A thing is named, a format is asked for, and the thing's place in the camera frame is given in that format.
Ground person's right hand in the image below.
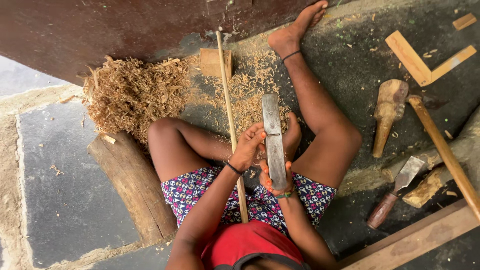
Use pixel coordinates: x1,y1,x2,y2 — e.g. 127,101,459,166
259,160,297,197

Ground person's left hand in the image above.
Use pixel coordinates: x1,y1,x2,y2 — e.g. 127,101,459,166
229,122,268,172

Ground grey wooden hand plane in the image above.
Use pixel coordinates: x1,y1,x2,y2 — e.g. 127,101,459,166
261,93,288,191

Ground black wrist band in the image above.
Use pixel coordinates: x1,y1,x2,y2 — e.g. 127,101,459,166
225,161,245,176

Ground long thin wooden stick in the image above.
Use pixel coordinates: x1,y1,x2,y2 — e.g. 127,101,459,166
215,30,249,224

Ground red shirt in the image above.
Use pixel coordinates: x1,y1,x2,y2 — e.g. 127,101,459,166
200,219,305,270

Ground scattered fine wood shavings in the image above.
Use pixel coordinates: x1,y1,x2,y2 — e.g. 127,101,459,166
191,35,297,136

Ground person's left leg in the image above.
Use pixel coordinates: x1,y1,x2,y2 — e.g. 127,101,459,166
147,112,302,184

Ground person's leg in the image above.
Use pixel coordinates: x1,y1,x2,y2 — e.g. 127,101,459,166
147,112,302,184
267,0,364,189

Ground patterned blue shorts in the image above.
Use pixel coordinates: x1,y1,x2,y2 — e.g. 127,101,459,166
160,166,338,236

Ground person's right leg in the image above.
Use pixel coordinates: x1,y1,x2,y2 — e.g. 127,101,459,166
267,0,364,189

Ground small square wooden block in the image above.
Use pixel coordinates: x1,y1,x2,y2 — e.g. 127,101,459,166
199,48,233,79

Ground black anklet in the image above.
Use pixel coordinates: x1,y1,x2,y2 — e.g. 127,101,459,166
281,50,302,63

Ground thick brown wooden log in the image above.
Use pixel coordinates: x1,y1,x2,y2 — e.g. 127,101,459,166
86,130,178,247

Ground pile of wood shavings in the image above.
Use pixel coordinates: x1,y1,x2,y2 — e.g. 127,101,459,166
82,55,193,148

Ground wooden mallet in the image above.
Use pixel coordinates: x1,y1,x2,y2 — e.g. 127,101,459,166
372,79,410,158

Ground long wooden plank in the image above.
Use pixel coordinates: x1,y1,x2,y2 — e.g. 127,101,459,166
337,198,480,270

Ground rough bark wood chunk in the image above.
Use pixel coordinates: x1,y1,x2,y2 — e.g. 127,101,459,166
401,166,448,209

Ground grey rough timber beam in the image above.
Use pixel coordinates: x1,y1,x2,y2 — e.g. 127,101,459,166
381,107,480,184

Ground small wooden offcut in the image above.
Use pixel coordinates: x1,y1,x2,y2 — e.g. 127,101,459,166
452,13,478,31

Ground green wrist bracelet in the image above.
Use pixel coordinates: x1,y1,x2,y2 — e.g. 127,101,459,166
275,188,298,200

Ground black chest strap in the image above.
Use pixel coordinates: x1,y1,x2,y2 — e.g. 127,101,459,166
213,252,313,270

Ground chisel with brown handle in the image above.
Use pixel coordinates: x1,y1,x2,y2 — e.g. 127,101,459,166
367,155,427,230

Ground long wooden tool handle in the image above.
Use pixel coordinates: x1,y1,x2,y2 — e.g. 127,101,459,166
406,94,480,223

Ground angled wooden frame piece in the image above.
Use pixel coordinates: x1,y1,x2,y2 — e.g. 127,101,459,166
385,30,478,88

